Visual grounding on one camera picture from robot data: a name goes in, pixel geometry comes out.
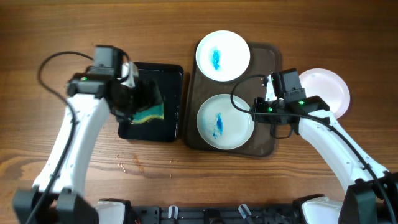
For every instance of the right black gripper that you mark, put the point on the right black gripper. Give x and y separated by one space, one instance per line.
259 104

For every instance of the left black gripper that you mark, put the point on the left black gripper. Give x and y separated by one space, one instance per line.
142 99

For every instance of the green yellow sponge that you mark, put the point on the green yellow sponge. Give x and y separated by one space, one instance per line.
155 112

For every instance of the white plate bottom stained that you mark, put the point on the white plate bottom stained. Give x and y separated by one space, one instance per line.
222 125

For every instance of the white plate stained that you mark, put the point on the white plate stained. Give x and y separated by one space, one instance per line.
222 125
329 86
222 56

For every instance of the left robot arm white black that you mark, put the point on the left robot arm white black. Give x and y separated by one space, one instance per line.
110 86

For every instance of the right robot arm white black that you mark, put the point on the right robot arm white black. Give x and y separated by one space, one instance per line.
370 189

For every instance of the black rectangular water tray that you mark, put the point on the black rectangular water tray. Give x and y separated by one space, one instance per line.
169 79

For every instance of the brown serving tray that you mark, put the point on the brown serving tray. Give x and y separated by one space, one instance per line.
265 59

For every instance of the white plate top stained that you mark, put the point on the white plate top stained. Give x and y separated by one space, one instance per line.
222 56

